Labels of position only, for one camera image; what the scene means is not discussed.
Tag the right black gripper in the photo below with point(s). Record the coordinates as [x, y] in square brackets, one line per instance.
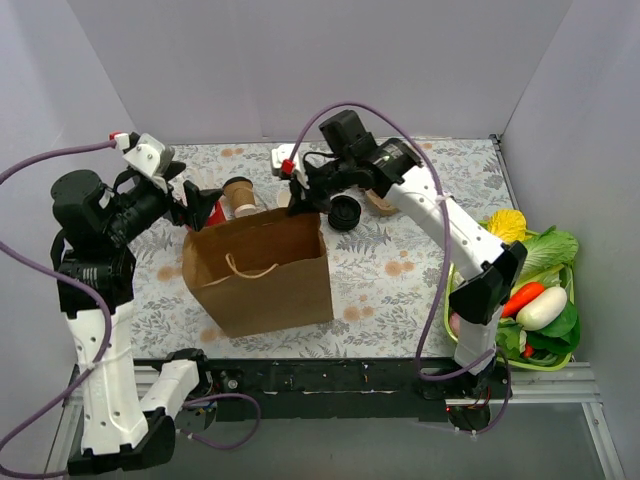
[304, 188]

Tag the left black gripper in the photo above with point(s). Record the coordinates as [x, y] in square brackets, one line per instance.
[189, 204]

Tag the brown paper coffee cup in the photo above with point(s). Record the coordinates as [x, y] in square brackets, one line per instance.
[283, 198]

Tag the stack of black lids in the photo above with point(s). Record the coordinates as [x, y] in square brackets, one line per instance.
[344, 214]

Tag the brown cardboard cup carrier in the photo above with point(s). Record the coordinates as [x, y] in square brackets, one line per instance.
[379, 205]

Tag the brown paper bag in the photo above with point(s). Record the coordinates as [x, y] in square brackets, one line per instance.
[261, 273]

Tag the black coffee cup lid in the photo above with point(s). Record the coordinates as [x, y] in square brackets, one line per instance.
[237, 179]

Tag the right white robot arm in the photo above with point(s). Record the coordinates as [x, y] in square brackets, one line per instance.
[399, 173]

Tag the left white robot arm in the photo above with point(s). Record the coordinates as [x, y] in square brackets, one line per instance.
[121, 429]

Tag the red plastic cup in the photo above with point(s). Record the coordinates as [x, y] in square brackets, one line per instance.
[217, 215]

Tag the purple toy onion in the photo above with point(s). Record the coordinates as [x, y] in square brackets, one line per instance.
[454, 323]

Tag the yellow toy napa cabbage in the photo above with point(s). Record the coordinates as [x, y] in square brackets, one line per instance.
[509, 225]

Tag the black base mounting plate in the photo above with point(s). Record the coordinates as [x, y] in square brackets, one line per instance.
[351, 388]

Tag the red toy chili pepper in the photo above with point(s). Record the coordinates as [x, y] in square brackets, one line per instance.
[521, 298]

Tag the green toy napa cabbage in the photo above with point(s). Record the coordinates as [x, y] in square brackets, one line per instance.
[547, 254]

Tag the white toy radish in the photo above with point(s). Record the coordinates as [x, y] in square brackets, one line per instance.
[544, 309]

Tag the green plastic basket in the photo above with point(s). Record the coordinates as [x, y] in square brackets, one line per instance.
[561, 275]

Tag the dark green toy leafy vegetable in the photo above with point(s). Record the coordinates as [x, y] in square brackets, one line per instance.
[561, 336]

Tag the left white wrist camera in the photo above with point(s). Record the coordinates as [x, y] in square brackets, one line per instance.
[150, 158]

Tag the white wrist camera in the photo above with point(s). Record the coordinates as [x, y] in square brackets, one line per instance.
[150, 158]
[285, 165]

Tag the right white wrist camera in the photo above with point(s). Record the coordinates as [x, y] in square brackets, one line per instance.
[285, 165]

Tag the aluminium frame rail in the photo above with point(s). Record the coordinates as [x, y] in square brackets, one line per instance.
[575, 384]

